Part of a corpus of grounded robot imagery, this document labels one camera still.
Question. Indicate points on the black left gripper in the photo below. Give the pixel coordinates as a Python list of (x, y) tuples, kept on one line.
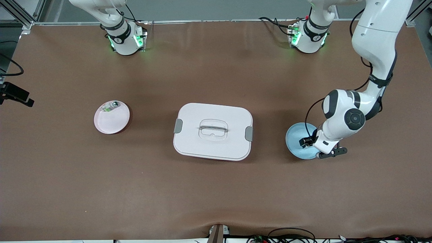
[(311, 141)]

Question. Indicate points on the orange and black switch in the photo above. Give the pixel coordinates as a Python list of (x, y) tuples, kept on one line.
[(306, 142)]

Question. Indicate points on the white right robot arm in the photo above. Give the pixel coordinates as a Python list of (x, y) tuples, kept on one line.
[(123, 40)]

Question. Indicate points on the light blue round plate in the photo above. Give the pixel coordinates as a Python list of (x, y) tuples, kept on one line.
[(293, 140)]

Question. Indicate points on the white lidded storage box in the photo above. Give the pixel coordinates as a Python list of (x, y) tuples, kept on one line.
[(216, 145)]

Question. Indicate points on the pink round plate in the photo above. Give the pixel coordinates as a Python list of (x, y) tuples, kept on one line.
[(113, 123)]

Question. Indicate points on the aluminium frame corner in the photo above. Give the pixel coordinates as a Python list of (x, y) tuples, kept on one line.
[(10, 23), (409, 22)]

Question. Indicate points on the green and white switch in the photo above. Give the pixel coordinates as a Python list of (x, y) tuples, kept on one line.
[(108, 108)]

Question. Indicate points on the metal table edge bracket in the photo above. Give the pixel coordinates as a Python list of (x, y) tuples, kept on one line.
[(217, 234)]

